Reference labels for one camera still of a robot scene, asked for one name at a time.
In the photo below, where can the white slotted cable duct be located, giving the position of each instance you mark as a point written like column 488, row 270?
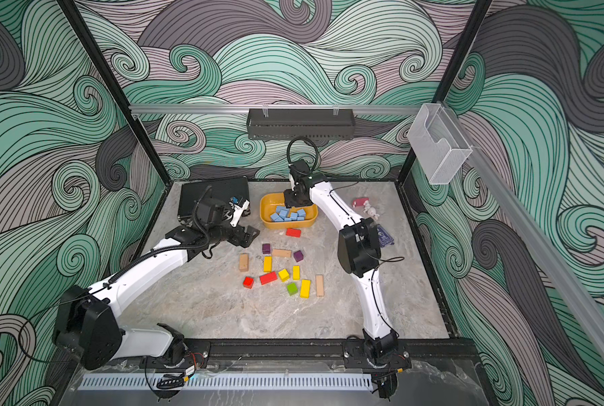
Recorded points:
column 233, row 381

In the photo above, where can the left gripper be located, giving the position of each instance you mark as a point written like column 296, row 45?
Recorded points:
column 247, row 238

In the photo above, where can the yellow long block right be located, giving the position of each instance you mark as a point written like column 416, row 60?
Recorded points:
column 305, row 288

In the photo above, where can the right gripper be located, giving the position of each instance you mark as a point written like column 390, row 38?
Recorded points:
column 290, row 200

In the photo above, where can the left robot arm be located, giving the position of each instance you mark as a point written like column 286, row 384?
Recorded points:
column 87, row 324

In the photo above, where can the red block near bin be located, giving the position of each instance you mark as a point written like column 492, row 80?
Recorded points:
column 293, row 232

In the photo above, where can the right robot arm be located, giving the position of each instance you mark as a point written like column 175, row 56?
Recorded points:
column 358, row 245

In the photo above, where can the black wall shelf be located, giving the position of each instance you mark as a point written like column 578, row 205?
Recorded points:
column 289, row 124

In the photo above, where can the green cube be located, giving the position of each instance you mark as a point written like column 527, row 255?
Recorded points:
column 292, row 289

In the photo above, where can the yellow cube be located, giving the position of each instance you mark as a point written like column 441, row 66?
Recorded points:
column 284, row 275

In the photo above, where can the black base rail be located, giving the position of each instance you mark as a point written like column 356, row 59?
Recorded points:
column 350, row 352

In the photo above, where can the red cube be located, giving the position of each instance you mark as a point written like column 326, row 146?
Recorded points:
column 248, row 282

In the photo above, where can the purple cube right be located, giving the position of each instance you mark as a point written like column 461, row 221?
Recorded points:
column 298, row 255

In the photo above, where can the wooden block right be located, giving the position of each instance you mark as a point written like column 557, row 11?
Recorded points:
column 319, row 286

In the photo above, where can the clear acrylic holder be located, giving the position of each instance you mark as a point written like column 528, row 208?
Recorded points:
column 438, row 140

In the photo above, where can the small pink white toy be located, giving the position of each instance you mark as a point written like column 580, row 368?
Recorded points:
column 364, row 204

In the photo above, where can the red long block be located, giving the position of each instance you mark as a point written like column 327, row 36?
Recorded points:
column 268, row 278

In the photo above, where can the yellow long block left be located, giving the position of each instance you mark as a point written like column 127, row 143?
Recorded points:
column 267, row 264

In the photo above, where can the black briefcase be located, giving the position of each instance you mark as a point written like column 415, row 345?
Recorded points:
column 212, row 202

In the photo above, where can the wooden block angled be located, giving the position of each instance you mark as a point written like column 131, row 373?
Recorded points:
column 281, row 253

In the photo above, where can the yellow long block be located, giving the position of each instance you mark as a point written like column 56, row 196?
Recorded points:
column 305, row 288
column 267, row 264

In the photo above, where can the wooden block left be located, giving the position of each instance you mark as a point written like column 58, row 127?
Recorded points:
column 244, row 262

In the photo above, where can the aluminium wall rail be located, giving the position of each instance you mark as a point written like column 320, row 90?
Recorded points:
column 156, row 108

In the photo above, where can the wooden block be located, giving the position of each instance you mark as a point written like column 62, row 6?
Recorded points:
column 319, row 286
column 244, row 262

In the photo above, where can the yellow plastic bin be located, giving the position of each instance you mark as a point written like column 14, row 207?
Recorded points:
column 268, row 206

